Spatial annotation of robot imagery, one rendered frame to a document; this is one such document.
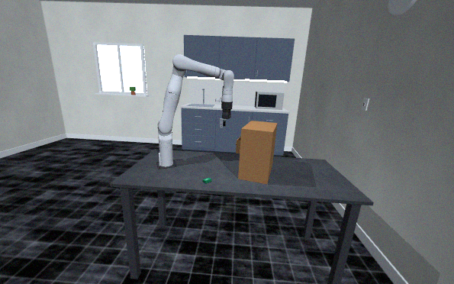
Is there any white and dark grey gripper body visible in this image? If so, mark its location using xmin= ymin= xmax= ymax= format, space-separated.
xmin=215 ymin=94 xmax=233 ymax=119

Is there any tan wooden chest of drawers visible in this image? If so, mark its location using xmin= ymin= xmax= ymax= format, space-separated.
xmin=238 ymin=121 xmax=278 ymax=184

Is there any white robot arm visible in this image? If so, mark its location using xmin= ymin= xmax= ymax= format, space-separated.
xmin=158 ymin=54 xmax=234 ymax=166

